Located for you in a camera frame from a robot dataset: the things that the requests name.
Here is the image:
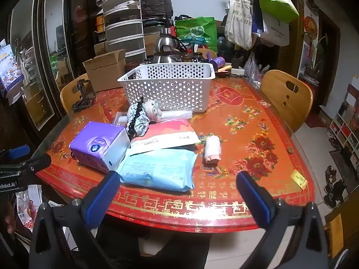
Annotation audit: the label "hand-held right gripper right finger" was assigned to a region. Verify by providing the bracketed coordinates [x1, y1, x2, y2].
[236, 171, 330, 269]

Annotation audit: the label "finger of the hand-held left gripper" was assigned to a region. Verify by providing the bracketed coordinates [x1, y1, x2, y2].
[0, 154, 52, 175]
[0, 145, 30, 161]

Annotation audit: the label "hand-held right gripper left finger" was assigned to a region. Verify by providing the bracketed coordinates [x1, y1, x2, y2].
[28, 170, 124, 269]

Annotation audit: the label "purple tissue pack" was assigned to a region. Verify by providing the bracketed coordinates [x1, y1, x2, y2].
[69, 121, 131, 173]

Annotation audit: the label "blue wet wipes pack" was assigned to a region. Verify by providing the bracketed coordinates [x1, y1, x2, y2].
[116, 148, 197, 192]

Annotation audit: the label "pink towel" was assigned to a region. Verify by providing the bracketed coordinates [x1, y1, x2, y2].
[204, 135, 222, 163]

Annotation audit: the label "grey lace hair scrunchie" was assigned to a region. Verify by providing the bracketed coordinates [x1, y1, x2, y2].
[127, 98, 153, 141]

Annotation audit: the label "pink and white mailer bag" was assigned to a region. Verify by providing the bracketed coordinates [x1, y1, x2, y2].
[129, 118, 201, 155]

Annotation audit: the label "small pink plush toy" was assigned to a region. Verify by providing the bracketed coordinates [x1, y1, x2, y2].
[146, 100, 164, 122]

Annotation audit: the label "white perforated plastic basket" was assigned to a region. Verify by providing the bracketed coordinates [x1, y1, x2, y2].
[117, 62, 216, 112]

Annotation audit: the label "printed snack bag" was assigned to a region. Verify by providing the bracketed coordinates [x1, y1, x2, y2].
[15, 185, 43, 234]

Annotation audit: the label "yellow sticker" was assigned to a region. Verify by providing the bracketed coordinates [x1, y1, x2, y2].
[290, 170, 308, 189]

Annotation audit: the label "wooden chair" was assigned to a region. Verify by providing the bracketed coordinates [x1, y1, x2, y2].
[60, 73, 97, 116]
[260, 69, 314, 133]

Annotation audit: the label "black phone stand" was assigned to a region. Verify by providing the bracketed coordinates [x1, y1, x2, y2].
[71, 80, 96, 110]

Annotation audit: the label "red floral tablecloth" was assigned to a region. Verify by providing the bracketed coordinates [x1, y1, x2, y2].
[35, 74, 316, 229]

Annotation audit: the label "blue printed box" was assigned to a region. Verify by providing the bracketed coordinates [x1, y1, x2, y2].
[0, 44, 25, 98]

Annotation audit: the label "wooden stool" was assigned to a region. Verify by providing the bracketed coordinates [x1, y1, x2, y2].
[324, 213, 344, 253]

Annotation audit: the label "dark wooden glass cabinet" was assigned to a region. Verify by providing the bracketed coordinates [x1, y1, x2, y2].
[8, 0, 105, 135]

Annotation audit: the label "white cube bookshelf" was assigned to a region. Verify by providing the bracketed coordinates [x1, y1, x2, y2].
[328, 84, 359, 171]

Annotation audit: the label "open cardboard box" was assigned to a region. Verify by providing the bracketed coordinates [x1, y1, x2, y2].
[83, 49, 127, 92]

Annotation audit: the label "clear plastic bag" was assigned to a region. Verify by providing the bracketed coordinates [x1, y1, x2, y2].
[243, 53, 270, 82]

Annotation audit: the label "purple cup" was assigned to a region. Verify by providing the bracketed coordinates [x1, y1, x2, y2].
[207, 56, 226, 69]

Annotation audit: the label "grey tiered storage containers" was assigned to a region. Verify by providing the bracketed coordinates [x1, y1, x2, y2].
[101, 0, 147, 65]

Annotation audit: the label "dark wooden door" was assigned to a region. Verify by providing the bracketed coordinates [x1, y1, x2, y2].
[289, 0, 341, 114]

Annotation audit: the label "steel kettle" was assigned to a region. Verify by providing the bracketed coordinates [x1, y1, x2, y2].
[153, 35, 189, 63]

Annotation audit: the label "white tote bag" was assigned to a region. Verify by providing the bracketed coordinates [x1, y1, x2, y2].
[261, 14, 290, 47]

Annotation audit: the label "beige tote bag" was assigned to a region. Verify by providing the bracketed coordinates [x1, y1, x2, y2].
[224, 0, 254, 50]

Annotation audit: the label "green shopping bag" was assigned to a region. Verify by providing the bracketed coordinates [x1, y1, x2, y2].
[175, 17, 218, 52]

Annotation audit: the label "green hanging tote bag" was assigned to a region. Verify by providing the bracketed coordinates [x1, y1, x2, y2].
[249, 0, 300, 24]

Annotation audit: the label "round red wall ornament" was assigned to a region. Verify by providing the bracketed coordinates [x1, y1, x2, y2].
[304, 16, 319, 33]

